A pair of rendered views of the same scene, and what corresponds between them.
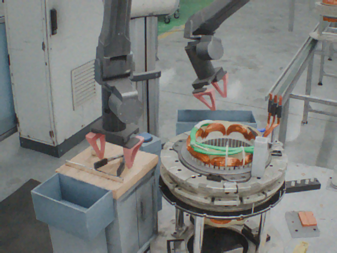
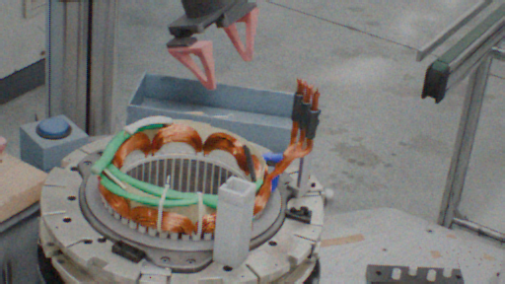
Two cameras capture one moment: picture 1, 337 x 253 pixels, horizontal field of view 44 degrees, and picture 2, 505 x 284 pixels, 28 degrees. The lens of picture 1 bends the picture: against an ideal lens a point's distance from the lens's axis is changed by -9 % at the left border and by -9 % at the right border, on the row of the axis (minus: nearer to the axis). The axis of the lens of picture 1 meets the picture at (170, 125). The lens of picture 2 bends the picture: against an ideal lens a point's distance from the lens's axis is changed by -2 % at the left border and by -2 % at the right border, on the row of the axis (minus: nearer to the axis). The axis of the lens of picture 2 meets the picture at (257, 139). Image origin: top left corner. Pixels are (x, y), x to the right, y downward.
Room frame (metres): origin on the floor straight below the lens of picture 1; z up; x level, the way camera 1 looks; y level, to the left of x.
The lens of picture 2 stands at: (0.04, -0.26, 1.72)
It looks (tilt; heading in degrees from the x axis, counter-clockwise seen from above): 29 degrees down; 3
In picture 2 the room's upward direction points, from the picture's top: 6 degrees clockwise
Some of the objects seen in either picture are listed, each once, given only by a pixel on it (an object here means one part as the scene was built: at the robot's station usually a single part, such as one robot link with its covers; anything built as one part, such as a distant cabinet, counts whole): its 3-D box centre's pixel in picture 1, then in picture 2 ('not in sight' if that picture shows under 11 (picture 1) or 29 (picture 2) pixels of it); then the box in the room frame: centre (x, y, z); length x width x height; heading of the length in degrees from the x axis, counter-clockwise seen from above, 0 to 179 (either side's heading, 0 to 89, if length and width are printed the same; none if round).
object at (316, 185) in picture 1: (299, 185); (415, 280); (1.32, -0.46, 0.79); 0.15 x 0.05 x 0.02; 98
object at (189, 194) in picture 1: (193, 194); (85, 277); (0.88, -0.05, 1.05); 0.09 x 0.04 x 0.01; 67
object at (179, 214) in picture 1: (179, 202); not in sight; (1.06, -0.03, 0.91); 0.02 x 0.02 x 0.21
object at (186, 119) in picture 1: (214, 156); (213, 185); (1.30, -0.14, 0.92); 0.25 x 0.11 x 0.28; 89
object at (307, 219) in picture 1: (307, 218); not in sight; (1.10, -0.43, 0.80); 0.07 x 0.05 x 0.01; 0
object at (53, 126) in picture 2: (144, 137); (53, 126); (1.21, 0.08, 1.04); 0.04 x 0.04 x 0.01
